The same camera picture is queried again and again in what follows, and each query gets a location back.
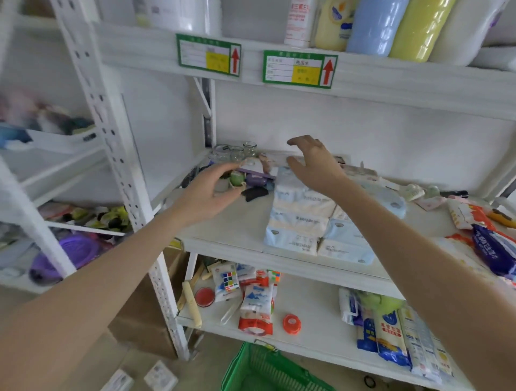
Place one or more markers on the yellow lotion bottle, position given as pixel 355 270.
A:
pixel 334 24

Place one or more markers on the white blue noodle bag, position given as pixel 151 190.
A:
pixel 427 350

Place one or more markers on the cream rolling pin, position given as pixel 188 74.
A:
pixel 192 308

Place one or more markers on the tall yellow-green cylinder pack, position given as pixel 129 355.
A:
pixel 421 28

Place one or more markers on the black torch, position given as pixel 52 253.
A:
pixel 453 194

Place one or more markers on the purple basin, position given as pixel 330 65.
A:
pixel 76 249

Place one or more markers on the small white plastic bottle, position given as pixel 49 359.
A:
pixel 413 192

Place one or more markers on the white spray bottle red label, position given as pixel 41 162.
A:
pixel 300 22

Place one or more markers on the clear plastic spoon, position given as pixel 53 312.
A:
pixel 229 312

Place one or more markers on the navy wet wipes pack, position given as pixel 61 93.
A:
pixel 496 249

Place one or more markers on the black fabric piece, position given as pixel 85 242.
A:
pixel 254 194

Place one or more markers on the small clear glass jar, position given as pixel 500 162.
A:
pixel 237 154
pixel 221 153
pixel 250 150

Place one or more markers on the green bordered shelf label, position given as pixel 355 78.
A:
pixel 282 68
pixel 175 244
pixel 193 54

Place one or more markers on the green plastic bag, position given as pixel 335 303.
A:
pixel 381 302

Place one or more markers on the white flat packet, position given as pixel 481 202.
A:
pixel 161 378
pixel 117 382

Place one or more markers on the white metal side rack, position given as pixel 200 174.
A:
pixel 24 225

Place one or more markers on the white bottle pink pump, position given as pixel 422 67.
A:
pixel 463 32

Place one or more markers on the tall blue cylinder pack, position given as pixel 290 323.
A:
pixel 377 26

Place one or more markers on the white plastic tray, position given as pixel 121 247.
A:
pixel 60 142

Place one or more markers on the person's right forearm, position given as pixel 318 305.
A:
pixel 435 274

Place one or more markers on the blue yellow noodle bag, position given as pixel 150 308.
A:
pixel 391 338

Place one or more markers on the pink card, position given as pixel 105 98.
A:
pixel 431 202

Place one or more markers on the plain white tube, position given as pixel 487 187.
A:
pixel 496 59

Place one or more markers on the green round case white loop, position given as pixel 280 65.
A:
pixel 237 178

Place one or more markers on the stack of pale tissue packs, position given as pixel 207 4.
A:
pixel 298 217

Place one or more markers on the red round lid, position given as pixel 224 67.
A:
pixel 205 297

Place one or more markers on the white lilac flat case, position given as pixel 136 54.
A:
pixel 260 169

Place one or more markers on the pale green hairbrush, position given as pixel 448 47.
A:
pixel 188 177

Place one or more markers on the cube puzzle in packet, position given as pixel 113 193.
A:
pixel 225 282

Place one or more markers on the pile of red white packets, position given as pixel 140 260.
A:
pixel 463 213

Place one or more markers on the orange round tape dispenser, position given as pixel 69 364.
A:
pixel 291 324

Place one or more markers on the small blue noodle bag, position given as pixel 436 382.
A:
pixel 367 336

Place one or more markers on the pile of hand tools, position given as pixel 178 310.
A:
pixel 96 217

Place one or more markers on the purple oval case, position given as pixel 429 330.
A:
pixel 256 180

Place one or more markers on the green plastic basket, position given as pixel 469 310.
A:
pixel 262 374

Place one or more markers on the yellow utility knife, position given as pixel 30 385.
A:
pixel 502 218

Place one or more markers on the colourful puzzle cube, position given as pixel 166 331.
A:
pixel 274 276

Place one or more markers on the brown cardboard box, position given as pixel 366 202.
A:
pixel 141 318

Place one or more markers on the white blue wipes pack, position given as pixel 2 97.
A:
pixel 348 306

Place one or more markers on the white blue red salt bag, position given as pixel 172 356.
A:
pixel 250 274
pixel 256 308

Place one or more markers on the person's left hand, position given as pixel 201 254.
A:
pixel 201 197

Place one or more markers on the white metal shelving unit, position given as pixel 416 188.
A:
pixel 363 76

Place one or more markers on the person's right hand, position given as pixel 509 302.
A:
pixel 318 169

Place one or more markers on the person's left forearm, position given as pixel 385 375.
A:
pixel 88 298

